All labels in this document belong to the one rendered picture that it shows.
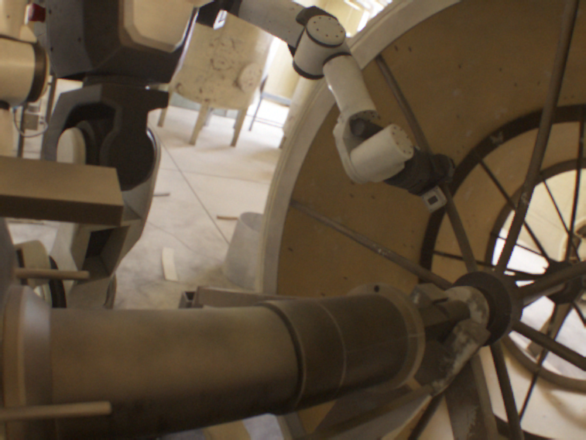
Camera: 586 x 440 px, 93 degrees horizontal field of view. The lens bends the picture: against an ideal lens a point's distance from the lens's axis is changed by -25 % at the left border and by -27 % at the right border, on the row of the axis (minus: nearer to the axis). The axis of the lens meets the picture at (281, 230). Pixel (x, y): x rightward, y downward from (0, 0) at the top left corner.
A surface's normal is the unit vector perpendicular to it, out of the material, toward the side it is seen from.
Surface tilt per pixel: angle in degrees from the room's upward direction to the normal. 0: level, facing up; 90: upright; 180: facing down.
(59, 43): 99
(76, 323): 4
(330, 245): 69
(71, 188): 0
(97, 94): 90
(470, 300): 90
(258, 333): 13
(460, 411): 90
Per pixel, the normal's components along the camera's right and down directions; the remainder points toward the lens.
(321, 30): 0.22, -0.26
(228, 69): 0.35, 0.48
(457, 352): -0.81, -0.07
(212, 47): -0.08, 0.36
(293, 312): 0.30, -0.90
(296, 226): 0.56, 0.21
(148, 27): 0.87, 0.21
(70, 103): -0.55, 0.14
